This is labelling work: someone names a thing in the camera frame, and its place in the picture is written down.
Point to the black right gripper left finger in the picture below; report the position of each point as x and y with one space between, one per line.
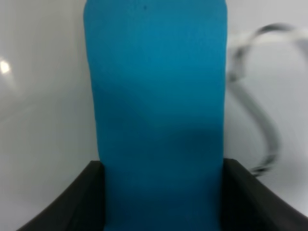
81 207

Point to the blue whiteboard eraser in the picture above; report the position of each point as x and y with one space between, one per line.
157 70

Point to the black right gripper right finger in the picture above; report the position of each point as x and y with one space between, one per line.
248 205

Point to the white board with aluminium frame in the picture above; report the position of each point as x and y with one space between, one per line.
47 117

